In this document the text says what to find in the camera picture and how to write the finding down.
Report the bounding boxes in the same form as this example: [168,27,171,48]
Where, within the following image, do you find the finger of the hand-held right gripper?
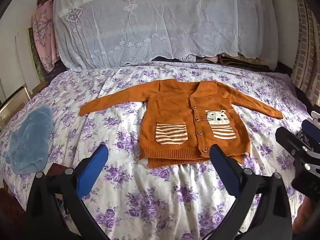
[301,111,320,143]
[275,127,316,167]

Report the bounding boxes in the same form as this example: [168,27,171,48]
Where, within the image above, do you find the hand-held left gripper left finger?
[25,144,110,240]

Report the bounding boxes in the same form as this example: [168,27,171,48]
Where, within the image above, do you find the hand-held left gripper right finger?
[209,144,293,240]

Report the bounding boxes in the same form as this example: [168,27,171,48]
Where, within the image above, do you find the orange knit cardigan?
[79,78,284,169]

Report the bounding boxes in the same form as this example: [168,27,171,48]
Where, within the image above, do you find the person's right hand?
[292,200,312,233]

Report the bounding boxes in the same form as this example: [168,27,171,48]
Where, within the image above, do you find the purple floral bed sheet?
[0,60,313,240]

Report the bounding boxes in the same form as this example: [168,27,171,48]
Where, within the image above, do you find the blue fluffy garment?
[2,105,55,175]

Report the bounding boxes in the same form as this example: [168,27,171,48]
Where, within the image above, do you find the framed picture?
[0,86,34,129]

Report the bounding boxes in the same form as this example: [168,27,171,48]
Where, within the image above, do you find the dark patterned cloth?
[53,59,67,74]

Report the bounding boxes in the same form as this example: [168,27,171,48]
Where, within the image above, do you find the green patterned cloth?
[27,27,47,87]

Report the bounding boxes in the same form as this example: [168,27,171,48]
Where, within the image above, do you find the pink floral cloth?
[32,0,60,73]

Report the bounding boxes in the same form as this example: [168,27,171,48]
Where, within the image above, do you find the white lace cover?
[53,0,279,71]

